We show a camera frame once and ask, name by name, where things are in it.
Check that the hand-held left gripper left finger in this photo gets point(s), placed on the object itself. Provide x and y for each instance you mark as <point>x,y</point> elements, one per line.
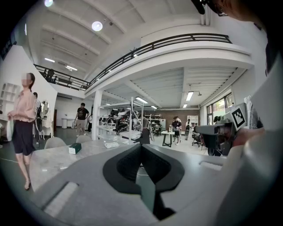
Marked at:
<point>119,172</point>

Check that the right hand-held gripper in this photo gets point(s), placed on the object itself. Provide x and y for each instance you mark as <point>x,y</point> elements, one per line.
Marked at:
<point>210,129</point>

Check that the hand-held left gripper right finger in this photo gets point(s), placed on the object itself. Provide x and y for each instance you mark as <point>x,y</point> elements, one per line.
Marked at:
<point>168,174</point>

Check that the white plastic bag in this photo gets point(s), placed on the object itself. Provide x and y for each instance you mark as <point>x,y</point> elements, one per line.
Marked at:
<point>111,145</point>

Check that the person's right forearm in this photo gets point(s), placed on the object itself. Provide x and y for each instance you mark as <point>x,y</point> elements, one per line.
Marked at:
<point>249,136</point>

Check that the person's right hand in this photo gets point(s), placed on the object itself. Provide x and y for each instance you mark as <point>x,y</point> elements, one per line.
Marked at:
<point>227,134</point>

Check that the black office chair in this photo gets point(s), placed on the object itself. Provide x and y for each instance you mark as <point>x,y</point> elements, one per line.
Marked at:
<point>196,139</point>

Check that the large window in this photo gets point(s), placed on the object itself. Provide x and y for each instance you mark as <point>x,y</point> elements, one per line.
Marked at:
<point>219,108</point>

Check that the white table with dark legs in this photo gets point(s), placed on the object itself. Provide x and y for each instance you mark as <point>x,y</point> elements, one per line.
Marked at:
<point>169,135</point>

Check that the grey shell chair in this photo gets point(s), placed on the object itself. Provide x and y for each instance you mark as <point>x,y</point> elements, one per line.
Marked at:
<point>83,139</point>
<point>54,143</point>

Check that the tube ceiling light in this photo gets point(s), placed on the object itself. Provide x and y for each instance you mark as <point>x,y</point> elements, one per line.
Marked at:
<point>189,96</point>
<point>141,100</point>

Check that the green box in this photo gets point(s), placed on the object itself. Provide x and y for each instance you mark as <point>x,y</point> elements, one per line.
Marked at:
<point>74,149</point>

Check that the black and white robot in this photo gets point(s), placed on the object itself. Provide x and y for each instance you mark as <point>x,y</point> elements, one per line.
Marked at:
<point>120,121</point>

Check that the white metal shelving rack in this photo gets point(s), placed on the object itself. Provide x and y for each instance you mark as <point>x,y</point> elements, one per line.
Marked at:
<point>137,119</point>

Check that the white vanity dresser with mirror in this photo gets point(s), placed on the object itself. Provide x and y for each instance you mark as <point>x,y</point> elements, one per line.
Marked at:
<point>45,119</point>

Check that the person's black t-shirt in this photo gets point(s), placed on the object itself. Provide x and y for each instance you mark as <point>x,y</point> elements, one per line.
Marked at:
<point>274,53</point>

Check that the black balcony railing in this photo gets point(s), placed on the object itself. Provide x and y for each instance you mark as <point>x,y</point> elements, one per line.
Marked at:
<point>154,45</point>

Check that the eyeglasses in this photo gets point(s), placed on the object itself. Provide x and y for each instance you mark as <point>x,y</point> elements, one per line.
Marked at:
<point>220,10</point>

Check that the white arched shelf cabinet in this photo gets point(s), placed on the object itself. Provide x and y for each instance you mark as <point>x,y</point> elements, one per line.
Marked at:
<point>8,97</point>

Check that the person's head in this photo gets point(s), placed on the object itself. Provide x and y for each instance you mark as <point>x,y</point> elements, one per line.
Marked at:
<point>243,11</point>

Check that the round ceiling lamp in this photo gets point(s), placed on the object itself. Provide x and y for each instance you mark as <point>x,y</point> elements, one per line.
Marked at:
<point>97,26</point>
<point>48,2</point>

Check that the white round pedestal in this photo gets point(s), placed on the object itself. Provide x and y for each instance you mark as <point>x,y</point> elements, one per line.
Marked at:
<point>64,123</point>

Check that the black head-mounted camera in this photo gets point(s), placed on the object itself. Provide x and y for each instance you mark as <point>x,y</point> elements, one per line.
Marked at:
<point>200,6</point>

